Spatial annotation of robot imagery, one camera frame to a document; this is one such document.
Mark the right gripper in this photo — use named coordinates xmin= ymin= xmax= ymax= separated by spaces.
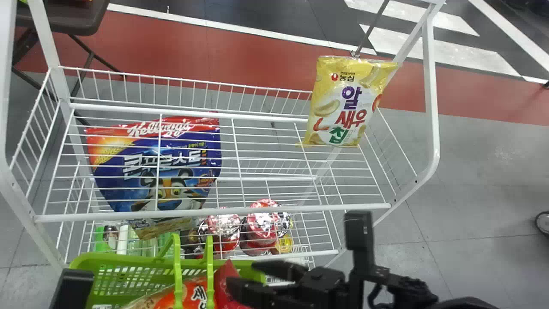
xmin=226 ymin=260 xmax=350 ymax=309

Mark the yellow can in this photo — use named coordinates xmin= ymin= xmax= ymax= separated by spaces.
xmin=274 ymin=234 xmax=295 ymax=254

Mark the red noodle cup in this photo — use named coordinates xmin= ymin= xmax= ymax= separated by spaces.
xmin=239 ymin=198 xmax=295 ymax=257
xmin=199 ymin=208 xmax=241 ymax=259

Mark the red snack packet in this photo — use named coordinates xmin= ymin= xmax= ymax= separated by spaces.
xmin=120 ymin=259 xmax=253 ymax=309

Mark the small yellow snack packet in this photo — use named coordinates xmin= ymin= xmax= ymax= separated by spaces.
xmin=129 ymin=217 xmax=200 ymax=241

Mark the green basket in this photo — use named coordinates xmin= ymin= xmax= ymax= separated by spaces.
xmin=69 ymin=233 xmax=267 ymax=309

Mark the blue cereal bag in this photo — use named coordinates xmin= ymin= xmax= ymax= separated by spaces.
xmin=84 ymin=115 xmax=223 ymax=213

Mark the green snack packet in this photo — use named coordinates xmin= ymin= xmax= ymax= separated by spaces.
xmin=94 ymin=223 xmax=130 ymax=255

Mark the black side table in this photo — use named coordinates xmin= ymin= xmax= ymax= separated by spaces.
xmin=12 ymin=0 xmax=123 ymax=126

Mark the white wire rack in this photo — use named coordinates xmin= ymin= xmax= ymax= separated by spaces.
xmin=0 ymin=0 xmax=446 ymax=275

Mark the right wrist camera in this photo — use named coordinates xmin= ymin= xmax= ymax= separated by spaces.
xmin=344 ymin=210 xmax=375 ymax=279

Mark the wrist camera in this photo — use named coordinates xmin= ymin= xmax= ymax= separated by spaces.
xmin=49 ymin=269 xmax=95 ymax=309
xmin=344 ymin=210 xmax=375 ymax=279

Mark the black cable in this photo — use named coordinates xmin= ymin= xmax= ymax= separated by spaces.
xmin=367 ymin=284 xmax=384 ymax=309

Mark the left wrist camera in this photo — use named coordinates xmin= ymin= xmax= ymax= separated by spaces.
xmin=49 ymin=269 xmax=95 ymax=309

